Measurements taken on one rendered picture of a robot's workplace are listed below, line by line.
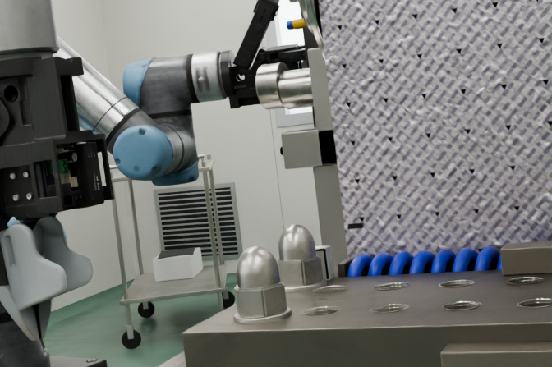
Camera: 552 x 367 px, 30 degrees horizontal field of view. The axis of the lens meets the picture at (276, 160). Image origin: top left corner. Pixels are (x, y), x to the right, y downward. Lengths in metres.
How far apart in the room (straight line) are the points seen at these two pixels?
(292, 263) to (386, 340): 0.15
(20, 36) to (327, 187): 0.29
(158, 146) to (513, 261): 0.78
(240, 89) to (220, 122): 5.44
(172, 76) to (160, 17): 5.64
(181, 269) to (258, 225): 1.27
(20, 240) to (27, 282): 0.03
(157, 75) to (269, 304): 0.94
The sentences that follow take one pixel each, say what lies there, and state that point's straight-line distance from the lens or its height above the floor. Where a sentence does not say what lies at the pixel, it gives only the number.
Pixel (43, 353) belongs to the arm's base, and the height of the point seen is 0.85.
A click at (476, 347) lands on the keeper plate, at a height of 1.02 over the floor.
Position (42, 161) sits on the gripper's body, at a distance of 0.77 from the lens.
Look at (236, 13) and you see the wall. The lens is 6.93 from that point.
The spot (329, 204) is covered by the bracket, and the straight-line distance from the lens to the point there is 0.88.
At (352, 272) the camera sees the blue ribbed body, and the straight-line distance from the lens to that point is 0.76.
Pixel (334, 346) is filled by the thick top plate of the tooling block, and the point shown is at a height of 1.02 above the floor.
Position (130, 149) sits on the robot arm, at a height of 1.13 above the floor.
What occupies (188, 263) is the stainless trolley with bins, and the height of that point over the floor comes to 0.35.
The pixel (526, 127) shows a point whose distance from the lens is 0.76.
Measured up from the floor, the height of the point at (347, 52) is 1.19.
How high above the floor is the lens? 1.16
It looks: 3 degrees down
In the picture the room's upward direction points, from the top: 7 degrees counter-clockwise
